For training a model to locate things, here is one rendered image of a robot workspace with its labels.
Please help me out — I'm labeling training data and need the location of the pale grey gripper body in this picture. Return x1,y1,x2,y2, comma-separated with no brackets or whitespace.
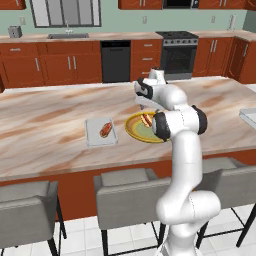
134,95,165,112

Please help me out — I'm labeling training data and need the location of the yellow large plate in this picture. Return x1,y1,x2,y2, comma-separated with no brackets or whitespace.
124,111,171,144

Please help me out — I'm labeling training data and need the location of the clear tupperware container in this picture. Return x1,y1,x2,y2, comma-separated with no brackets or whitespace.
84,116,120,149
238,107,256,130

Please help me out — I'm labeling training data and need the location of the hot dog in bun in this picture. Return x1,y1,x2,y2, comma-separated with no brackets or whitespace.
99,121,113,139
140,112,155,129

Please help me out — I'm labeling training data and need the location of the red-brown drawer stack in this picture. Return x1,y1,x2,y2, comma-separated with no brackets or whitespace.
130,38,164,82

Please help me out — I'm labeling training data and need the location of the black dishwasher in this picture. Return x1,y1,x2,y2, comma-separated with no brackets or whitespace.
100,40,132,84

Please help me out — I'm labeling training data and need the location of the steel and black oven range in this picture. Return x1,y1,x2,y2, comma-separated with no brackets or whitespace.
155,30,200,81

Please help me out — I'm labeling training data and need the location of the red-brown base cupboard run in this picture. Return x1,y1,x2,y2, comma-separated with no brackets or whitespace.
192,36,235,78
0,41,103,89

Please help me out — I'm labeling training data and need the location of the grey bar stool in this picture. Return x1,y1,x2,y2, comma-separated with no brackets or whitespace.
0,179,68,256
195,156,256,250
93,167,173,256

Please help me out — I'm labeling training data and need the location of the steel sink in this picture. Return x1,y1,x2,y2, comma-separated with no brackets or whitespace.
46,32,91,40

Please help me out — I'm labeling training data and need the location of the black microwave oven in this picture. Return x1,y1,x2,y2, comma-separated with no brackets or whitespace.
162,0,200,10

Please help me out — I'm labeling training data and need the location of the red-brown corner cupboard run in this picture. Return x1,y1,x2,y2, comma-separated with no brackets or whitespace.
225,36,256,85

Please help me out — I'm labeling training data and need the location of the silver tap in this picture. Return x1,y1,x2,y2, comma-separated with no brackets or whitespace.
64,20,75,35

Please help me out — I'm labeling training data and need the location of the red-brown kitchen island base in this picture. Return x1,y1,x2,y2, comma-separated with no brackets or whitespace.
0,148,256,222

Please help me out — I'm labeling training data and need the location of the white framed window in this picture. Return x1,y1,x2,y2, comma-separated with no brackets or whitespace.
29,0,102,29

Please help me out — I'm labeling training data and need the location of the silver toaster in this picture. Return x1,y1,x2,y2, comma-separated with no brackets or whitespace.
7,25,24,39

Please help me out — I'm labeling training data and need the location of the red-brown wall cupboard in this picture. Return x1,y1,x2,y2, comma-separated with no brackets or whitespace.
117,0,164,11
197,0,256,11
0,0,27,11

